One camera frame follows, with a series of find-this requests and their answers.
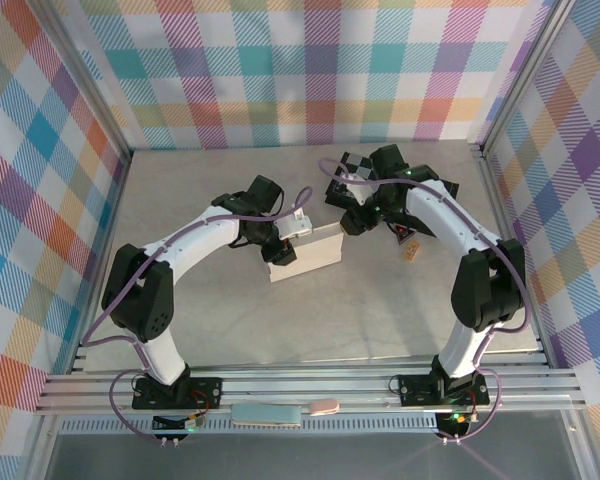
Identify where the white paper box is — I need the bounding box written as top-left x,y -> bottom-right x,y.
267,222 -> 345,284

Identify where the black and grey chessboard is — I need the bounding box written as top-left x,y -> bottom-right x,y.
323,151 -> 461,237

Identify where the pink eraser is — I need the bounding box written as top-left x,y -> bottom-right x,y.
308,397 -> 340,416

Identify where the light blue foam block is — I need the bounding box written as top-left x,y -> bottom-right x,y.
230,403 -> 304,429

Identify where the small circuit board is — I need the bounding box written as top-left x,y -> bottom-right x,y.
152,412 -> 205,434
437,410 -> 481,431

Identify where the grey metal panel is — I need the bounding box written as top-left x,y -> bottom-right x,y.
44,432 -> 584,480

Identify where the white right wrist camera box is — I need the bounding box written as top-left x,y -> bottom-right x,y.
339,172 -> 376,206

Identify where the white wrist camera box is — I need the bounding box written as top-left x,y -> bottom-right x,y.
339,172 -> 376,206
273,202 -> 314,240

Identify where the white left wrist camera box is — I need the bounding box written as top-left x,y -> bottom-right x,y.
273,202 -> 314,240

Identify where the aluminium side rail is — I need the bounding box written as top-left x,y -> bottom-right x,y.
69,149 -> 134,374
472,142 -> 554,369

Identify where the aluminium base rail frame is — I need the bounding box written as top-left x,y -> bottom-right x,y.
32,349 -> 589,417

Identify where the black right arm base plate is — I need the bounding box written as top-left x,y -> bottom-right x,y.
397,372 -> 491,407

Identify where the aluminium corner post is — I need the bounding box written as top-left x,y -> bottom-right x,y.
472,0 -> 579,156
29,0 -> 134,164

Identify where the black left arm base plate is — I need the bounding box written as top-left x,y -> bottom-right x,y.
131,377 -> 224,412

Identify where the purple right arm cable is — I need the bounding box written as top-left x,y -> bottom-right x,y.
318,157 -> 534,445

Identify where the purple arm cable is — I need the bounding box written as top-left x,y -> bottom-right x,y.
318,157 -> 534,445
82,185 -> 315,446

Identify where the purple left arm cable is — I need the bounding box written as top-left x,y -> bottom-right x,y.
82,185 -> 315,446

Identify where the perforated metal cable tray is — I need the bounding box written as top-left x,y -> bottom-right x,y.
59,417 -> 441,437

